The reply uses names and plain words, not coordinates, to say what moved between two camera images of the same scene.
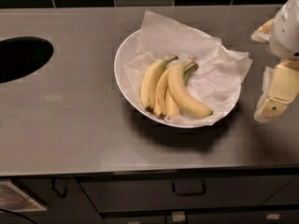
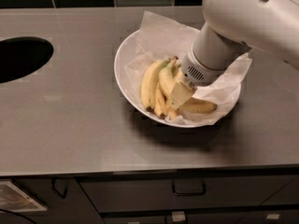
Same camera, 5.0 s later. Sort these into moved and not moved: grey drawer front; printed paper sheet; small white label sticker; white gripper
Moved: white gripper
Not moved: printed paper sheet; grey drawer front; small white label sticker
